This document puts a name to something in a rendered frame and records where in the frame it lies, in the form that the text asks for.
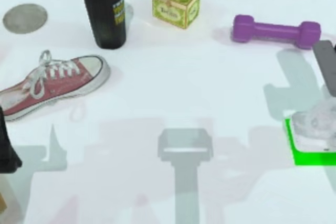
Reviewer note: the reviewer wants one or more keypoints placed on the green mat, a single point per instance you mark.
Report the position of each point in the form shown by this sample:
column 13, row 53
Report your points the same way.
column 312, row 159

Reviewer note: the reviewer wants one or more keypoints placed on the red canvas sneaker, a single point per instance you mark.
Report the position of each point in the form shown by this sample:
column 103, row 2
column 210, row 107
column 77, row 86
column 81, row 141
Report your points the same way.
column 55, row 85

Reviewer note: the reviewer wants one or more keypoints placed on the grey round coaster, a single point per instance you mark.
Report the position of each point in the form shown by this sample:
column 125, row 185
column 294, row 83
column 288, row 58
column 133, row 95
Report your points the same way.
column 25, row 18

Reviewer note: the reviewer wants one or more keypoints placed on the black shaker bottle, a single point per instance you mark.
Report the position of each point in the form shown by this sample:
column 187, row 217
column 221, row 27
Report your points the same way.
column 105, row 11

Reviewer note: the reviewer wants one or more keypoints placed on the green patterned tea box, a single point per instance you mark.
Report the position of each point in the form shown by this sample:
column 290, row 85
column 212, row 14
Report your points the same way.
column 173, row 5

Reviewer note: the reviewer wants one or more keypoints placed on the purple dumbbell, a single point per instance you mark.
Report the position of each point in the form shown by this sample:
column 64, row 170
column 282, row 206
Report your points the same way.
column 275, row 31

